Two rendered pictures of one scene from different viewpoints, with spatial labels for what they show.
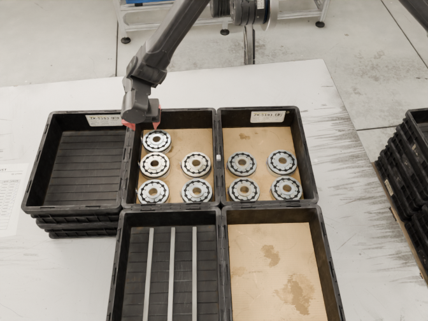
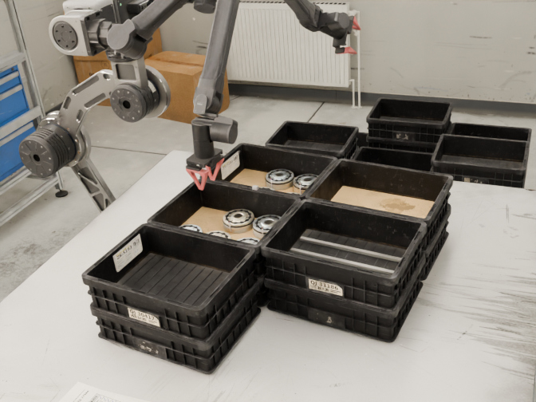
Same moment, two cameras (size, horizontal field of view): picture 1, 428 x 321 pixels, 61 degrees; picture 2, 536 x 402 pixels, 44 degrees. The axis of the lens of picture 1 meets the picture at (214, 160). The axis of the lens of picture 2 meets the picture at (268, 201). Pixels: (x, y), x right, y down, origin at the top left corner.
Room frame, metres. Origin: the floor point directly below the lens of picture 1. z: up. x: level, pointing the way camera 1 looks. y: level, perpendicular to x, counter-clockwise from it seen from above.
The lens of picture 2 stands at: (-0.37, 1.58, 1.98)
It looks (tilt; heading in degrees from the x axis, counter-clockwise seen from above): 30 degrees down; 302
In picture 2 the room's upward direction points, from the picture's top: 5 degrees counter-clockwise
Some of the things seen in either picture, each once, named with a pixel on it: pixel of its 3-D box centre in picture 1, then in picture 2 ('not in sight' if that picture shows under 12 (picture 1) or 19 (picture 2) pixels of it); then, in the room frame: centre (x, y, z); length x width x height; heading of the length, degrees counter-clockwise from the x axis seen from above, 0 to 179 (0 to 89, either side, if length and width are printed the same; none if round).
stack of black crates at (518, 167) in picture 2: not in sight; (477, 194); (0.22, -1.21, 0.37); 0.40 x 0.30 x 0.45; 8
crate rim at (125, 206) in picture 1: (173, 155); (225, 213); (0.69, 0.14, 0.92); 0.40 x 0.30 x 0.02; 2
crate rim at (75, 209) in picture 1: (82, 156); (169, 266); (0.69, 0.44, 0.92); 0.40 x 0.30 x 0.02; 2
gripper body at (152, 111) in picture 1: (138, 102); (203, 148); (0.69, 0.21, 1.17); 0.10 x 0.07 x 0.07; 92
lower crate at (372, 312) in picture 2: not in sight; (345, 282); (0.29, 0.12, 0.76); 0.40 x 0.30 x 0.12; 2
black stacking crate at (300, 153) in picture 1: (261, 161); (270, 183); (0.70, -0.16, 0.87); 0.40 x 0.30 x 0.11; 2
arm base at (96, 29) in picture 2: not in sight; (103, 33); (1.08, 0.11, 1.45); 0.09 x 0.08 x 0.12; 97
